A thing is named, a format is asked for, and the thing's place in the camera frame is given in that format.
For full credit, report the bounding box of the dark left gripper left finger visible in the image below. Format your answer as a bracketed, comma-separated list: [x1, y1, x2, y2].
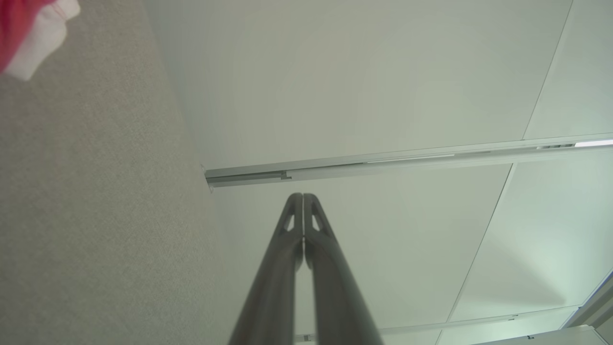
[229, 193, 304, 345]

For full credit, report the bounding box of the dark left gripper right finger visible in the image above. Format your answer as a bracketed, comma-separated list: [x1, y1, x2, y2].
[304, 193, 384, 345]

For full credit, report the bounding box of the red shirt with white sleeves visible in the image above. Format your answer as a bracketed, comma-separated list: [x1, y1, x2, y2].
[0, 0, 81, 81]

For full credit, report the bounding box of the grey metal partition post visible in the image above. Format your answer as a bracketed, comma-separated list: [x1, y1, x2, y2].
[201, 133, 613, 188]

